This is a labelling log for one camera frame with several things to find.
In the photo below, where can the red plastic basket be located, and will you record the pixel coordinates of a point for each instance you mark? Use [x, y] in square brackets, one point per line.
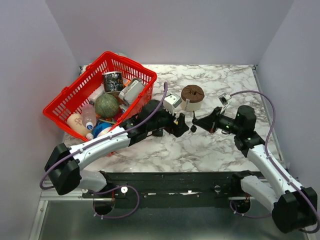
[72, 98]

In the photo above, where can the dark printed can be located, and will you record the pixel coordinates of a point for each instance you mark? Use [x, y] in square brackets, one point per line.
[113, 81]

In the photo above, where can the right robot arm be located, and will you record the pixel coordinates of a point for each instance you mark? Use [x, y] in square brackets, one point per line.
[292, 206]

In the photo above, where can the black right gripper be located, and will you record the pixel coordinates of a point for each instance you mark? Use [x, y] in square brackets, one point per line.
[211, 122]

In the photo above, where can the black headed key bunch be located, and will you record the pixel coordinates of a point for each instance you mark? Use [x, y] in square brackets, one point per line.
[193, 128]

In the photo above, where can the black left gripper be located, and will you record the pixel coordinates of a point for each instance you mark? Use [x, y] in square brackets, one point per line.
[176, 130]

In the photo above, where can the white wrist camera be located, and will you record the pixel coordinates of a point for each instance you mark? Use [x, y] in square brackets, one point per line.
[225, 100]
[171, 103]

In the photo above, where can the black Kaijing padlock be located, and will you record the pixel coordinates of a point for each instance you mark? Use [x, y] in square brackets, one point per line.
[157, 133]

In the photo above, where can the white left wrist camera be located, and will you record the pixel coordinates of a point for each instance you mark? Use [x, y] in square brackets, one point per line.
[171, 103]

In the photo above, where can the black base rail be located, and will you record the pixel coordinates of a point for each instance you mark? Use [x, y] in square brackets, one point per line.
[173, 190]

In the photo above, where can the green glitter ball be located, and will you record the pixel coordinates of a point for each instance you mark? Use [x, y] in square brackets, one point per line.
[106, 106]

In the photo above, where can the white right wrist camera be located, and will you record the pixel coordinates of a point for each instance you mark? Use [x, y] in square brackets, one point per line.
[225, 100]

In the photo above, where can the clear plastic bottle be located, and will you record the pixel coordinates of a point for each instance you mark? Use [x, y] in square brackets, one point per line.
[89, 118]

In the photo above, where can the brown wrapped paper roll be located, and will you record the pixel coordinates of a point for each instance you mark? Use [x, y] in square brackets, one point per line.
[192, 97]

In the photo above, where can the white small box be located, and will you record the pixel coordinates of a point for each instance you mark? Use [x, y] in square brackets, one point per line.
[96, 93]

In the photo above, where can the silver grey can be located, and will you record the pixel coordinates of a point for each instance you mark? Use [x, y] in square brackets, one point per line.
[132, 91]

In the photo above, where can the blue white bottle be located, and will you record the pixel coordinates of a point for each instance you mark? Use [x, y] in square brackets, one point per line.
[98, 131]

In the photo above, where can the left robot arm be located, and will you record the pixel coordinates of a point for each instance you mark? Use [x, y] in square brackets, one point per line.
[65, 166]

